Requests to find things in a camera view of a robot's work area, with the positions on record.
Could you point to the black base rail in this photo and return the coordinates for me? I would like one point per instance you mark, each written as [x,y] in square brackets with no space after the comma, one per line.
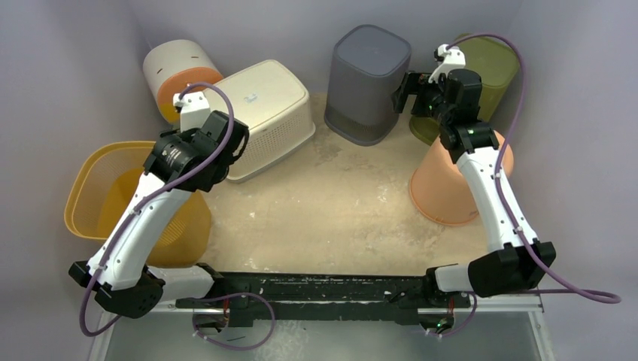
[404,300]

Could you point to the white mini drawer cabinet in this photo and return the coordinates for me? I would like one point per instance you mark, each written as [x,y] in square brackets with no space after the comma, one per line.
[170,67]

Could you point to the white plastic basket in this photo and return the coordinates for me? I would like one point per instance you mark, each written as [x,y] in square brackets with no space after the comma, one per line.
[274,104]

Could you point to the green plastic basket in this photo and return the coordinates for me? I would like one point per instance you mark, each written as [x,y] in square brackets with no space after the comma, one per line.
[497,65]

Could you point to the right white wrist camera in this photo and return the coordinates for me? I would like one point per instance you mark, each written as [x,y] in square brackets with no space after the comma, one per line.
[448,59]

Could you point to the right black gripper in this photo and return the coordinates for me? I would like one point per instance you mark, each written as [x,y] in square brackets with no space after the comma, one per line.
[408,90]

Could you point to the orange plastic basin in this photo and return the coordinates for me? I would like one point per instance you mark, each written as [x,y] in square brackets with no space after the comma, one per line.
[439,191]

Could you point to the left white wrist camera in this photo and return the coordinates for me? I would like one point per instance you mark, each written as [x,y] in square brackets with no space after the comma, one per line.
[194,110]

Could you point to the grey plastic basket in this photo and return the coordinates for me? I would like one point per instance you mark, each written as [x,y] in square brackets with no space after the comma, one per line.
[367,68]

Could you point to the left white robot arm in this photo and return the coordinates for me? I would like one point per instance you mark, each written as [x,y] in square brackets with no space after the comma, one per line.
[179,164]

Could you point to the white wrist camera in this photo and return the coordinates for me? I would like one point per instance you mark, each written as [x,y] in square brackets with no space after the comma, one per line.
[194,110]
[448,59]

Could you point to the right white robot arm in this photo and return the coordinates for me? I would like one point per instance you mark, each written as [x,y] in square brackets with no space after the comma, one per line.
[516,260]

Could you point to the aluminium frame rail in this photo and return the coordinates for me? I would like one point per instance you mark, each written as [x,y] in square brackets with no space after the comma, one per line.
[220,317]

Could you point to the yellow plastic basket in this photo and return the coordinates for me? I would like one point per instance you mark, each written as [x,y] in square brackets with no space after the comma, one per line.
[104,187]

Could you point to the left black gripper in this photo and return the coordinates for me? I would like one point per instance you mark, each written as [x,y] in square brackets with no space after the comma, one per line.
[202,127]

